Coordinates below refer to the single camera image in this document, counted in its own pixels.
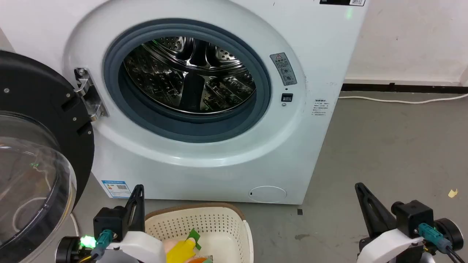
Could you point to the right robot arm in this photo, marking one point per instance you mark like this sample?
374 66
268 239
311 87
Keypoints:
449 233

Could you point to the green plastic piece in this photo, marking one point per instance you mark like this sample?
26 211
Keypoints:
193 236

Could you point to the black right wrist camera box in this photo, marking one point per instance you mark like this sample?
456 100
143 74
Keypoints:
413 217

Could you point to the white front-load washing machine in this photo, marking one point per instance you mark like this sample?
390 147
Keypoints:
219 175

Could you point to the black label with QR code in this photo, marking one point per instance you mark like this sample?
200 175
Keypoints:
336 2

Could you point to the black door latch socket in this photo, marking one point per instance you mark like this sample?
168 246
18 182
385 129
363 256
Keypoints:
287 98

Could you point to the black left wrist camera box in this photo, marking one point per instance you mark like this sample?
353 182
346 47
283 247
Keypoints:
109 221

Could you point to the yellow paper scrap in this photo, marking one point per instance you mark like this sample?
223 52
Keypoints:
453 193

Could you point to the black baseboard strip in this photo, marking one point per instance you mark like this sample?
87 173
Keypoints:
420 88

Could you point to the metal door hinge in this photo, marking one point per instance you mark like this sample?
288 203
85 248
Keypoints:
91 98

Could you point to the cream perforated laundry basket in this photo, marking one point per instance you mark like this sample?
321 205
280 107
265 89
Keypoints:
219 226

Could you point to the orange plastic piece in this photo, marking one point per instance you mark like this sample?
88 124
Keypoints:
199 260

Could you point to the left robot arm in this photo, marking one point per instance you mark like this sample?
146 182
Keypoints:
69 250

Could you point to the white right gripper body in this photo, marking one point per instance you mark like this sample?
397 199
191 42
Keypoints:
389 246

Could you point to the small printed text sticker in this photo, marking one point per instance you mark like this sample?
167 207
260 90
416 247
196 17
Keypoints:
321 107

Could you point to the grey warning label sticker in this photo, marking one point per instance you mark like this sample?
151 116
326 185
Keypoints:
283 69

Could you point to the grey rubber door gasket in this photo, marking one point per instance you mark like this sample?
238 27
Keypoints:
190 126

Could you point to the stainless steel washer drum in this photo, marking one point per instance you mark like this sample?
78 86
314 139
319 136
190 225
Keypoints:
164 80

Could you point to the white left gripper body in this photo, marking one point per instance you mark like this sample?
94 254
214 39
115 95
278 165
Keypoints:
140 248

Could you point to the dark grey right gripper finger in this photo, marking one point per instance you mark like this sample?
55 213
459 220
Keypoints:
374 212

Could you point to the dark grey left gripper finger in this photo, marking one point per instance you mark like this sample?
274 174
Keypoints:
139 208

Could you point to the blue energy label sticker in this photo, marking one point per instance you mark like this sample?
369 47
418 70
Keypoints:
117 189

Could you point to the black round washer door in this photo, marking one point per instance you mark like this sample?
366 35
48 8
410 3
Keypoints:
36 91

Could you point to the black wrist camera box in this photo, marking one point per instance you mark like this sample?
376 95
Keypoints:
413 217
109 221

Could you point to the oval white filter cover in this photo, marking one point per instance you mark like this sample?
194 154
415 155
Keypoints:
268 194

